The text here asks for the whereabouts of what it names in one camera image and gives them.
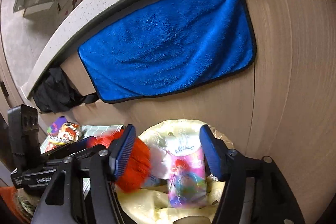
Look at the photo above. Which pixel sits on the pink cartoon snack packet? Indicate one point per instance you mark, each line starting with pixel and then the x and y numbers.
pixel 187 185

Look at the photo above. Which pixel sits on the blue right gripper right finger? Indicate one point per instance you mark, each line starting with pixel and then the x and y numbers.
pixel 215 153

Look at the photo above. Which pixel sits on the colourful snack wrapper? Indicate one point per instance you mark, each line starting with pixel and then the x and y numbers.
pixel 69 133

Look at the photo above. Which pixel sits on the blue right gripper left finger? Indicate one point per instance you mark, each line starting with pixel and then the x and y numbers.
pixel 120 150

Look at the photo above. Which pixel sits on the yellow trash bag bin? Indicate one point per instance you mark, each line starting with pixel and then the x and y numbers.
pixel 150 204

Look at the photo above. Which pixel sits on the black hanging cloth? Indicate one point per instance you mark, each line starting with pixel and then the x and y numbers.
pixel 55 94

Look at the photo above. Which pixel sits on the blue microfiber towel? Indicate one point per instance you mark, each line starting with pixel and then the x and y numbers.
pixel 167 47

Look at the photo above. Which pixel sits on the green checked floor mat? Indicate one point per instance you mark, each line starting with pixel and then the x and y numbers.
pixel 98 132

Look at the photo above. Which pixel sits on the red pom-pom trash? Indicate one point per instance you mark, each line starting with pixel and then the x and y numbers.
pixel 138 167

